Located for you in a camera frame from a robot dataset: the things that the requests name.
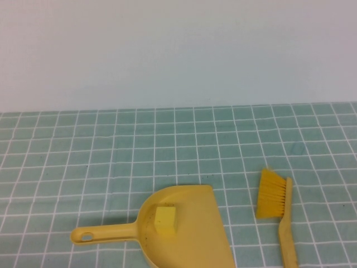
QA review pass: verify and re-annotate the small yellow foam cube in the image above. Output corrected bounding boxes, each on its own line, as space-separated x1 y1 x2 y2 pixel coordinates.
153 206 179 235

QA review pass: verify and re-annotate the yellow plastic dustpan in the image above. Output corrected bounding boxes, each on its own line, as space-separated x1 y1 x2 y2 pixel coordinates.
69 184 237 268

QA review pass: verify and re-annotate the yellow hand brush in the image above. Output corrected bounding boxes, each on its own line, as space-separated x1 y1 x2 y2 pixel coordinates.
255 167 299 268

